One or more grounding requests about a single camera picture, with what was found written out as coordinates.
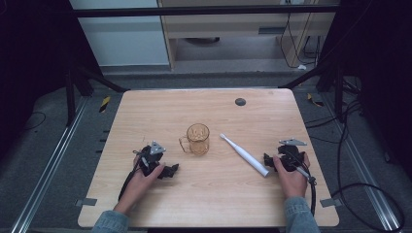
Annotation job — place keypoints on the person's left hand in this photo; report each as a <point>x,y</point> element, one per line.
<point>137,187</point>

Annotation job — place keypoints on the yellow black striped tape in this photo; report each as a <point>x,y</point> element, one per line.
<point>315,100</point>
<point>104,104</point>

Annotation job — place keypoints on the aluminium floor rail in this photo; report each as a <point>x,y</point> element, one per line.
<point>48,168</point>
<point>366,174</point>

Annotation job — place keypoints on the white electric toothbrush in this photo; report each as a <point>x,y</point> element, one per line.
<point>247,157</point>

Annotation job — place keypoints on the black curtain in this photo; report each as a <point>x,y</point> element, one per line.
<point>32,64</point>
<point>379,64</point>

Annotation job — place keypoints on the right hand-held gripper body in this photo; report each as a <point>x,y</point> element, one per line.
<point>291,158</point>

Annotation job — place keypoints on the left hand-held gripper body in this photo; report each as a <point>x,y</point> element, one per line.
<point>149,158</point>

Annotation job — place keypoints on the person's right hand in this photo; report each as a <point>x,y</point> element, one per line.
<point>293,183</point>

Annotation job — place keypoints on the black metal stand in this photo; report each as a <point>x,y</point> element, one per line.
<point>338,93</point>
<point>70,97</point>

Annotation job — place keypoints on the black horizontal frame bar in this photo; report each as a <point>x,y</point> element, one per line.
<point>194,11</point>

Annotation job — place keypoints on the grey metal table bracket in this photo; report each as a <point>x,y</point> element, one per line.
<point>86,202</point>
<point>330,202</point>

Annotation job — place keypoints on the grey round table grommet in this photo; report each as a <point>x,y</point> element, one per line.
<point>240,102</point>

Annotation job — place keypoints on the white cabinet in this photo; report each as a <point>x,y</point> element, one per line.
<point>123,42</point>

